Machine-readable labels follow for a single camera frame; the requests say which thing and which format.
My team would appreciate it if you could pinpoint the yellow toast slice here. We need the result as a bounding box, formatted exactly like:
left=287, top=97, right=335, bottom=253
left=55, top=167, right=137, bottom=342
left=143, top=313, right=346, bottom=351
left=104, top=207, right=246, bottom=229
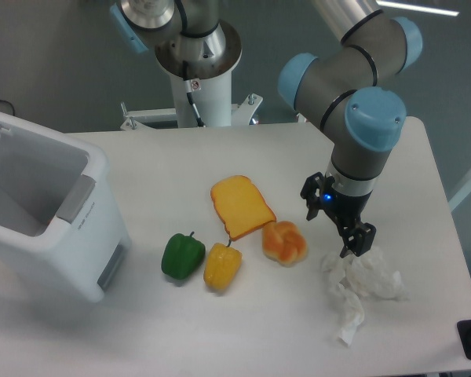
left=210, top=175, right=276, bottom=241

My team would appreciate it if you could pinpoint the green bell pepper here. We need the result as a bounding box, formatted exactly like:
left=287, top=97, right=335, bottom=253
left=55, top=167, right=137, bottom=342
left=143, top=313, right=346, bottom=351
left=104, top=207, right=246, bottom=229
left=161, top=232, right=206, bottom=280

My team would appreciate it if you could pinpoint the white plastic trash can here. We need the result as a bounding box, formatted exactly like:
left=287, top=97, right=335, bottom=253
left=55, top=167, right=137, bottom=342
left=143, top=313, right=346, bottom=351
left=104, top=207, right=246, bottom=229
left=0, top=112, right=131, bottom=302

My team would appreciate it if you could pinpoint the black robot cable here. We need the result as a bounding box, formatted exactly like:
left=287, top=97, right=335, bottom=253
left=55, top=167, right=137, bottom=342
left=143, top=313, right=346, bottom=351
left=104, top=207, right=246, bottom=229
left=181, top=60, right=206, bottom=128

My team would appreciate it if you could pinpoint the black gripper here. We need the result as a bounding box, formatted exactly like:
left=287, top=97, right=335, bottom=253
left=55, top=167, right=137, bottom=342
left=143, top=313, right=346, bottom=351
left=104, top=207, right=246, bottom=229
left=300, top=172, right=377, bottom=258

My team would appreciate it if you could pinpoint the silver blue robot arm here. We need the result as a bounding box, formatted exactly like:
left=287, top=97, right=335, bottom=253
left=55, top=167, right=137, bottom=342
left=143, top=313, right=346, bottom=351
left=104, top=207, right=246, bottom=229
left=111, top=1, right=422, bottom=256

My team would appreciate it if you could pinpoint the crumpled white tissue paper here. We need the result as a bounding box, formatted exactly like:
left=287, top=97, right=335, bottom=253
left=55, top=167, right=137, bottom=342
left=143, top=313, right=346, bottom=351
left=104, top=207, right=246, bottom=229
left=321, top=246, right=409, bottom=347

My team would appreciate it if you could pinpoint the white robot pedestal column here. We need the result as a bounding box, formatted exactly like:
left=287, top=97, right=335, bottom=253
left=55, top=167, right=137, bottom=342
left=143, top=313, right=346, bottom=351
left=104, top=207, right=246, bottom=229
left=169, top=71, right=232, bottom=128

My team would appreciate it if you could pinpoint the white metal base frame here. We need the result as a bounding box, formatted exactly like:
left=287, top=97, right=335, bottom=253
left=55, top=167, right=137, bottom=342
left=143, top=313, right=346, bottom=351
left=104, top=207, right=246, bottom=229
left=119, top=93, right=264, bottom=131

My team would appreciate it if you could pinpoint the yellow bell pepper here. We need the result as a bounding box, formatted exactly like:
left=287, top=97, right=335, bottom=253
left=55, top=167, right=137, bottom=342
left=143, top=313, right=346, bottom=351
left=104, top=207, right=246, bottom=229
left=203, top=243, right=243, bottom=291

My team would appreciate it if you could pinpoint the knotted bread roll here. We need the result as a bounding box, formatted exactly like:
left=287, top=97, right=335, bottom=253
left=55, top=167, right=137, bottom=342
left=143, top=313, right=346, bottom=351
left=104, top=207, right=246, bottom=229
left=262, top=221, right=308, bottom=266

